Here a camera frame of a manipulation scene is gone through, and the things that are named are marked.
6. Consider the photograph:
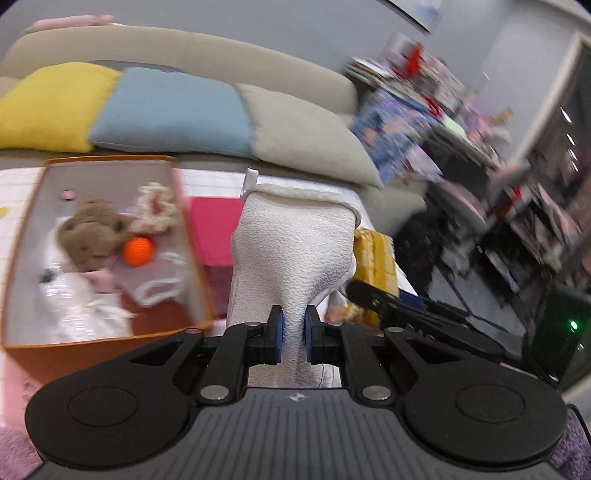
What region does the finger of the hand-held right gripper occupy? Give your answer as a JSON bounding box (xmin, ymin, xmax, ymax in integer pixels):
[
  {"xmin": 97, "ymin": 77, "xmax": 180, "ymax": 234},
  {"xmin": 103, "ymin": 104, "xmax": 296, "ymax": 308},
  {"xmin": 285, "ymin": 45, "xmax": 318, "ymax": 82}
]
[{"xmin": 346, "ymin": 279, "xmax": 527, "ymax": 366}]

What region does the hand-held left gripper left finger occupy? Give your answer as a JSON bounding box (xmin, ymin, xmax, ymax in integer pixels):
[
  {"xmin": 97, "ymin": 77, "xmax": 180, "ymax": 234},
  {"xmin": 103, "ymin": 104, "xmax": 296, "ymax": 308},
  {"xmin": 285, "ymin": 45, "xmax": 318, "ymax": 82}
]
[{"xmin": 122, "ymin": 305, "xmax": 286, "ymax": 407}]

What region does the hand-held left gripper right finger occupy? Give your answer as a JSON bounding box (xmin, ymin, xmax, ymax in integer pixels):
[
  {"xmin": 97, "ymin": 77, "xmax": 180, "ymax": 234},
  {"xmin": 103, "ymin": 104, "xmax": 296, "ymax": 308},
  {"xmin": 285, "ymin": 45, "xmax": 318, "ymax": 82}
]
[{"xmin": 305, "ymin": 305, "xmax": 481, "ymax": 407}]

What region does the white towel mitt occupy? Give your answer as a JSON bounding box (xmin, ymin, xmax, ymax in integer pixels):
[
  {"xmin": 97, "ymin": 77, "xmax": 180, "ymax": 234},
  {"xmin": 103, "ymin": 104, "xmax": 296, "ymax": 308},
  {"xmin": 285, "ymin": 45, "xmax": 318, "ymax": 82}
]
[{"xmin": 228, "ymin": 168, "xmax": 361, "ymax": 388}]

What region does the brown felt piece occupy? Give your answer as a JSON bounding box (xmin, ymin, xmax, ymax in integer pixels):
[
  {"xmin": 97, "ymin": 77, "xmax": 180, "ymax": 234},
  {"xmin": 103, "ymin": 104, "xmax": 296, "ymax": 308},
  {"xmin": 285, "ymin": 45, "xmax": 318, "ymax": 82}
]
[{"xmin": 122, "ymin": 295, "xmax": 195, "ymax": 340}]

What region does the white cord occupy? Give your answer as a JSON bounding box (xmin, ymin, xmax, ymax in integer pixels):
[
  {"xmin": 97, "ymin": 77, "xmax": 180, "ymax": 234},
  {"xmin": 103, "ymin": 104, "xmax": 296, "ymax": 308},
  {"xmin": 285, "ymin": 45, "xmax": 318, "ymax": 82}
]
[{"xmin": 134, "ymin": 251, "xmax": 190, "ymax": 308}]

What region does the orange ball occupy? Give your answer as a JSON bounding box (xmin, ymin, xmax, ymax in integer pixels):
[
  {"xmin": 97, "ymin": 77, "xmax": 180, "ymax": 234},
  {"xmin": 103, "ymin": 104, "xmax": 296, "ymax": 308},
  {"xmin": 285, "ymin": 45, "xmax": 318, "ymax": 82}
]
[{"xmin": 122, "ymin": 237, "xmax": 158, "ymax": 268}]

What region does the white knitted item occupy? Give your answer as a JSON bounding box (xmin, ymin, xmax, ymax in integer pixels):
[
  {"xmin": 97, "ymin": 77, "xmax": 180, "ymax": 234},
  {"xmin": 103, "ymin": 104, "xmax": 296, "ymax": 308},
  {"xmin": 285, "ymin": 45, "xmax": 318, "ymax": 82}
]
[{"xmin": 127, "ymin": 181, "xmax": 178, "ymax": 234}]

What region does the pink cloth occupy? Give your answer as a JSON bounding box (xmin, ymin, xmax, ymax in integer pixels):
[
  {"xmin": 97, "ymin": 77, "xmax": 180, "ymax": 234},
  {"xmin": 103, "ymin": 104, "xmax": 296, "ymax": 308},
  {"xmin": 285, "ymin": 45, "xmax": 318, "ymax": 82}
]
[{"xmin": 92, "ymin": 270, "xmax": 122, "ymax": 295}]

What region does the white plastic bag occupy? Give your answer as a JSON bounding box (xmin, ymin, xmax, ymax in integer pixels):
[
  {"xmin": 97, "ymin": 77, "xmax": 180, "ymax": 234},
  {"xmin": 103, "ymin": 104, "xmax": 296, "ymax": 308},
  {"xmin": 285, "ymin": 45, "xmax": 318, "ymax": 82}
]
[{"xmin": 37, "ymin": 263, "xmax": 139, "ymax": 342}]

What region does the brown plush toy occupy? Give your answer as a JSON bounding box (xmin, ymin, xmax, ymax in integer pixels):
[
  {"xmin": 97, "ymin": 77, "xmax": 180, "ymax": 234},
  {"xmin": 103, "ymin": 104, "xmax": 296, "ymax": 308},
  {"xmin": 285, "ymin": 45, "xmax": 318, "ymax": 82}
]
[{"xmin": 58, "ymin": 198, "xmax": 134, "ymax": 273}]

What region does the white storage box orange trim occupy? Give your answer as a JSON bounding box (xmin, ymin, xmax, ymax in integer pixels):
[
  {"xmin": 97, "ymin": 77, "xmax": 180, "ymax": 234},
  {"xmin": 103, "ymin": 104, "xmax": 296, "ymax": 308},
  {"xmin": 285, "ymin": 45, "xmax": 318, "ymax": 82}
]
[{"xmin": 0, "ymin": 156, "xmax": 220, "ymax": 384}]

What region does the yellow book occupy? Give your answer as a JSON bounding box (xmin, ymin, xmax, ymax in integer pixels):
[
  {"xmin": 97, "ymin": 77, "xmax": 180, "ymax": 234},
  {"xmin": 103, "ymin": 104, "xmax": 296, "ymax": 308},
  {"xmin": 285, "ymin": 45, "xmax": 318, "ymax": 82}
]
[{"xmin": 353, "ymin": 228, "xmax": 400, "ymax": 296}]

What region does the black backpack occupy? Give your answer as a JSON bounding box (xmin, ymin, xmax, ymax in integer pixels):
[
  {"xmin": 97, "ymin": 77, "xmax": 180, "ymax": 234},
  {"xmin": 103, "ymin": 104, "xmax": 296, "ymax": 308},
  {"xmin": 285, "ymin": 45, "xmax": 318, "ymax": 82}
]
[{"xmin": 397, "ymin": 215, "xmax": 444, "ymax": 296}]

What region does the pink fluffy rug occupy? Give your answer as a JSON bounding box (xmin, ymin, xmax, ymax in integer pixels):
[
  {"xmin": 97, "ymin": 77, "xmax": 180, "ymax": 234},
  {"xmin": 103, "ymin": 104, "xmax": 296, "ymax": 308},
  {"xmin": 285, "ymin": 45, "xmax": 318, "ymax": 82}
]
[{"xmin": 0, "ymin": 415, "xmax": 591, "ymax": 469}]

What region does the magenta square cushion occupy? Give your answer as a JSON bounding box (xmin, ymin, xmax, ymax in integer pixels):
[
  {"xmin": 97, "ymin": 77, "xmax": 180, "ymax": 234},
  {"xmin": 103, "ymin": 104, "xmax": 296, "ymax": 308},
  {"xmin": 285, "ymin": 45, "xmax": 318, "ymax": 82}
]
[{"xmin": 189, "ymin": 198, "xmax": 241, "ymax": 268}]

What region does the pink chair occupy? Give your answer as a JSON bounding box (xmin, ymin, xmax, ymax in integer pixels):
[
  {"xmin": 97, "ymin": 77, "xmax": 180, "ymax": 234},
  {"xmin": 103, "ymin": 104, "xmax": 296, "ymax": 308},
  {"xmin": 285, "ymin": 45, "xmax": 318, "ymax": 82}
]
[{"xmin": 429, "ymin": 161, "xmax": 532, "ymax": 232}]

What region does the blue patterned gift bag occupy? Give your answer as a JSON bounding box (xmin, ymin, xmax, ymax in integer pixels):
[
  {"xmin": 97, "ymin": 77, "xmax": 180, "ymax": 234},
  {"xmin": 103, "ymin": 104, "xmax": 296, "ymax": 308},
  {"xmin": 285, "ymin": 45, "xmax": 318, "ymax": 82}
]
[{"xmin": 351, "ymin": 88, "xmax": 439, "ymax": 181}]

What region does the beige pillow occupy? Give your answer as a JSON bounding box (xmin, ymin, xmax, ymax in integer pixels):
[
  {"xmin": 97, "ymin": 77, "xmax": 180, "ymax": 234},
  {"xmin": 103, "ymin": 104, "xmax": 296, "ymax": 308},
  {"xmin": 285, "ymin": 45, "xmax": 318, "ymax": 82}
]
[{"xmin": 235, "ymin": 83, "xmax": 384, "ymax": 188}]

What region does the cluttered desk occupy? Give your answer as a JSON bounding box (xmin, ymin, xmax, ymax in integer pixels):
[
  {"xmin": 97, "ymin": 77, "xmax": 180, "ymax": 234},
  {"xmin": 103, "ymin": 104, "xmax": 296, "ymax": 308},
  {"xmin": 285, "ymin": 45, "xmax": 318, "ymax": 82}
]
[{"xmin": 346, "ymin": 32, "xmax": 513, "ymax": 171}]

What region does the stack of papers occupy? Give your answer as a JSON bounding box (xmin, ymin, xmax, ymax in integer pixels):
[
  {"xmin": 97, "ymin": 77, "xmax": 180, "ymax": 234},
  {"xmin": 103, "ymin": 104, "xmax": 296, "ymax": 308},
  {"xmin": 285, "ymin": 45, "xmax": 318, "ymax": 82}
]
[{"xmin": 346, "ymin": 55, "xmax": 393, "ymax": 86}]

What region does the light blue pillow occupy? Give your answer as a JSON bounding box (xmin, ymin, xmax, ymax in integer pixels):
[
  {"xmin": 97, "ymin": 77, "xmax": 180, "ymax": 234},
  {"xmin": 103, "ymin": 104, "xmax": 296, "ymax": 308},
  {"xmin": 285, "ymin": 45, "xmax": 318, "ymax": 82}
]
[{"xmin": 88, "ymin": 67, "xmax": 259, "ymax": 160}]

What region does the beige sofa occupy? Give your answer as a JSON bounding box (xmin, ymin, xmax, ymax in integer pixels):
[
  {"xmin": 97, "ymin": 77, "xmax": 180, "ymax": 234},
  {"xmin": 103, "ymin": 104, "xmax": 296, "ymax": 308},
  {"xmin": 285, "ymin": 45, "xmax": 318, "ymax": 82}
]
[{"xmin": 0, "ymin": 21, "xmax": 426, "ymax": 232}]

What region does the yellow pillow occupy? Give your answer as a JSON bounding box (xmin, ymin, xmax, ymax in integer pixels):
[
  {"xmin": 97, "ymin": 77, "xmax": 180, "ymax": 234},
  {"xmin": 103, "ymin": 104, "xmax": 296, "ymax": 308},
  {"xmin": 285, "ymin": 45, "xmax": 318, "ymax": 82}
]
[{"xmin": 0, "ymin": 62, "xmax": 123, "ymax": 153}]

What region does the pink item on sofa back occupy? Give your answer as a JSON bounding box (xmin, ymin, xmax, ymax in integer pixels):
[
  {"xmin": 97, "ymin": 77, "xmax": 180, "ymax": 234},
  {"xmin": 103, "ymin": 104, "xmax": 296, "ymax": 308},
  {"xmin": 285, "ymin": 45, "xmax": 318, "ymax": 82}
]
[{"xmin": 23, "ymin": 15, "xmax": 114, "ymax": 31}]

